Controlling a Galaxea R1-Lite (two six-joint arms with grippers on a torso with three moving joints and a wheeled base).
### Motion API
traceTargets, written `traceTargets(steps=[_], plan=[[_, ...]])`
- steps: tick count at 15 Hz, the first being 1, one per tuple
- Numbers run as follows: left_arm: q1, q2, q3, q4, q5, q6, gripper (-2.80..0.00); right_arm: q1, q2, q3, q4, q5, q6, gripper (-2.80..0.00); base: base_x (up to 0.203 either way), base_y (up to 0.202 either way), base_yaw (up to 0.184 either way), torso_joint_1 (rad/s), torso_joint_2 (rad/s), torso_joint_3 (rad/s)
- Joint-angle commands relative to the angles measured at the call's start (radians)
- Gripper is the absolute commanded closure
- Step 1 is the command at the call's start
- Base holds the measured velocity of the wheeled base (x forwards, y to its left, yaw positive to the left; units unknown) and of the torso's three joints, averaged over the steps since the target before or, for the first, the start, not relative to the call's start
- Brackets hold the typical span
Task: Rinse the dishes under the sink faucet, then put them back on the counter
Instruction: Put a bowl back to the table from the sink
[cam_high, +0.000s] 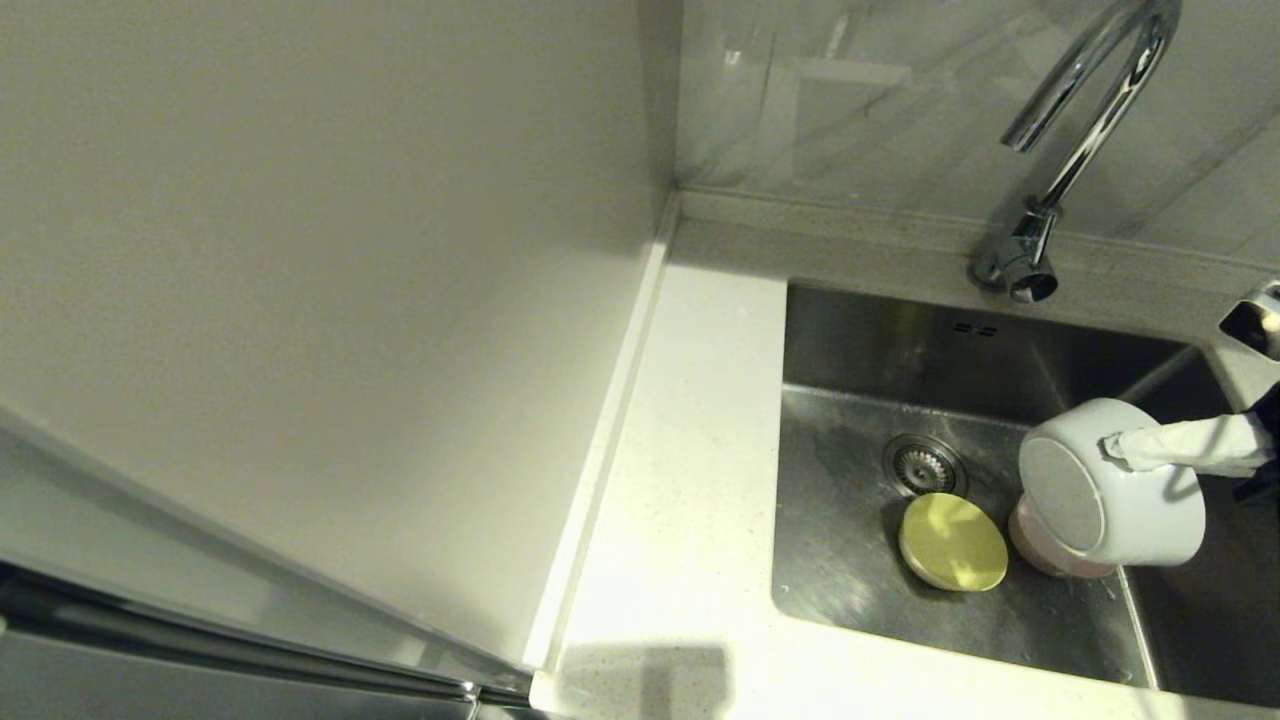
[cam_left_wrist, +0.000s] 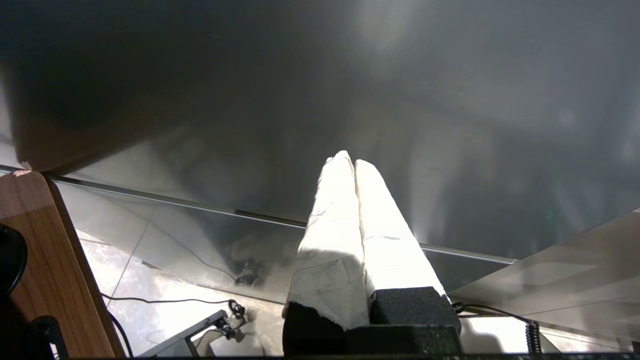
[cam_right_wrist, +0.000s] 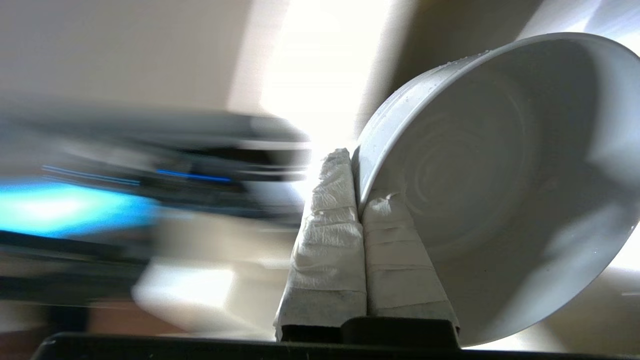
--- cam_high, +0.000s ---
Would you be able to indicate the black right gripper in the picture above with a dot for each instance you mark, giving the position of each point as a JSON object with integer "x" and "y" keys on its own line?
{"x": 1268, "y": 450}

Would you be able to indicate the small white bowl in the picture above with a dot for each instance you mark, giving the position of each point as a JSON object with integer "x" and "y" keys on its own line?
{"x": 1130, "y": 510}

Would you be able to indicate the small pink bowl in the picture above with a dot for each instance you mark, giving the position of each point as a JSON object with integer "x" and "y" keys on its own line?
{"x": 1040, "y": 555}

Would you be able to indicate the chrome gooseneck faucet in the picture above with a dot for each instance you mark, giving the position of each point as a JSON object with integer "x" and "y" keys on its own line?
{"x": 1020, "y": 262}

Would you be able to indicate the yellow bowl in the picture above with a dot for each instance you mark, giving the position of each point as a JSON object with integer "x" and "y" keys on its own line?
{"x": 950, "y": 545}

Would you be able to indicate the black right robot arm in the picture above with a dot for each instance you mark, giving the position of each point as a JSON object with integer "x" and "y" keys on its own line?
{"x": 1255, "y": 322}

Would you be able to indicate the stainless steel sink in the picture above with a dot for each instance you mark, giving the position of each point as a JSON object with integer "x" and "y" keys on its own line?
{"x": 850, "y": 580}

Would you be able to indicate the round metal drain strainer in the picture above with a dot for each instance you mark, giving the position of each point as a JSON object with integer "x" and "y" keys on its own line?
{"x": 922, "y": 465}

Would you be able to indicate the white countertop trim strip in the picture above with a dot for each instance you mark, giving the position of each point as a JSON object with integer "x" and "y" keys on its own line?
{"x": 600, "y": 450}

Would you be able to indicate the tall white cabinet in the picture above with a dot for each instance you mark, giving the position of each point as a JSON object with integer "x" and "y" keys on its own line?
{"x": 300, "y": 300}

